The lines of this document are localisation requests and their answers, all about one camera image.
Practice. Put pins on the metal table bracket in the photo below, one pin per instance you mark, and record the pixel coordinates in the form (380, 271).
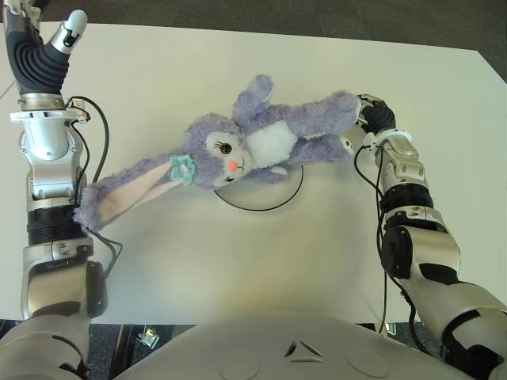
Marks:
(148, 335)
(390, 328)

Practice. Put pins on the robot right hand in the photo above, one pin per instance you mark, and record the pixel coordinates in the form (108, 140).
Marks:
(378, 116)

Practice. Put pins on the white plate black rim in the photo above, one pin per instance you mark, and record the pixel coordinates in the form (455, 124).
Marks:
(257, 194)

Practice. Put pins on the robot right arm silver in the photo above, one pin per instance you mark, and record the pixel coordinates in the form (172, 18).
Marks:
(404, 166)

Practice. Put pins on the purple plush rabbit doll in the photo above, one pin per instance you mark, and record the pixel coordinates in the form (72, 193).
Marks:
(222, 134)

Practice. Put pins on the grey robot torso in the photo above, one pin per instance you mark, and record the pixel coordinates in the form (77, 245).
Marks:
(257, 348)

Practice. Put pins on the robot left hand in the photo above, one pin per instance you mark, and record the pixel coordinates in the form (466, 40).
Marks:
(35, 59)

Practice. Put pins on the robot left arm silver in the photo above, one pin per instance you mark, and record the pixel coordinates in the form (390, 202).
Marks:
(47, 142)

